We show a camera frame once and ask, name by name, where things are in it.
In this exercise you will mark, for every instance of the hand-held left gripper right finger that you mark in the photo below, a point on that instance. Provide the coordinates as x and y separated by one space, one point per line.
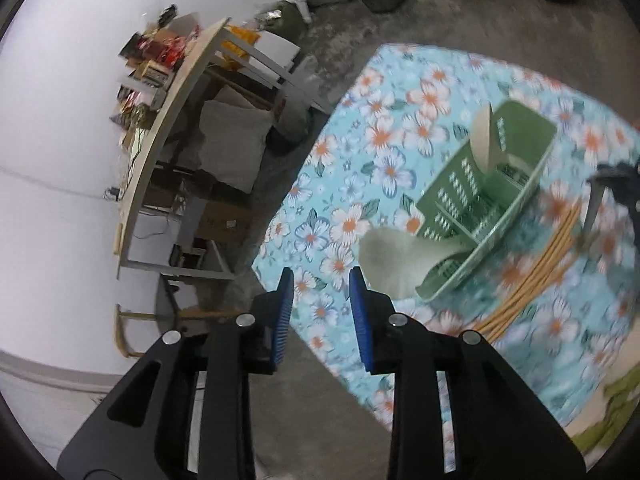
361 320

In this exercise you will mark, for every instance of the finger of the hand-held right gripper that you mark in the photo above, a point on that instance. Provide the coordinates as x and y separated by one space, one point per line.
617 171
595 205

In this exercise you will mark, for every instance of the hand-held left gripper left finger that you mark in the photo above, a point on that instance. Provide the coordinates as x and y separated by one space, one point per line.
282 320

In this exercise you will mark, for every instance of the beige plastic soup ladle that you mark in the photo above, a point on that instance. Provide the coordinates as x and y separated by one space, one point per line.
390 260

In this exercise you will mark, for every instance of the bundle of bamboo chopsticks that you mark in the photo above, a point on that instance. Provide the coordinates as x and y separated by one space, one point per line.
530 280

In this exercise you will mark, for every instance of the white plastic spoon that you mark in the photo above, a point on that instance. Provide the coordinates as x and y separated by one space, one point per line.
482 145

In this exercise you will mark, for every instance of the green plastic utensil holder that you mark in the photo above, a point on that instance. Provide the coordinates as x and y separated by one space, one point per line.
450 200

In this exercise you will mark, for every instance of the wooden chair with dark seat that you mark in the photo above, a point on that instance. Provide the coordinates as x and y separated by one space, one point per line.
125 330

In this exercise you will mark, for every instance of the grey pillow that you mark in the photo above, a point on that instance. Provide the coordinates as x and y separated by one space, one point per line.
230 140

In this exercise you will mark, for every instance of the green white printed cloth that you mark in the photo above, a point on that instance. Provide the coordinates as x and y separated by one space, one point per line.
615 400

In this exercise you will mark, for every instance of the blue floral blanket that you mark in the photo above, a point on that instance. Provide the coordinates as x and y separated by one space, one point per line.
400 125

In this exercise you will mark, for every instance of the black power adapter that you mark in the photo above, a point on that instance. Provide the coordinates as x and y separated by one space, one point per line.
112 193

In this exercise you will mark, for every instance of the grey metal-legged table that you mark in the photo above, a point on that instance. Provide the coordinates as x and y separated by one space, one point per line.
165 125

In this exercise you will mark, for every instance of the orange plastic bag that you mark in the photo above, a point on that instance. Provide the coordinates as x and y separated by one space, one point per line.
240 40

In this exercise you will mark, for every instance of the red drink bottle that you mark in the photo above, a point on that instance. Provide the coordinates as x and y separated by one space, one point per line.
170 50

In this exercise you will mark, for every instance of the dark green sack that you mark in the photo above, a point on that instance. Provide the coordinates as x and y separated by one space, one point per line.
285 17

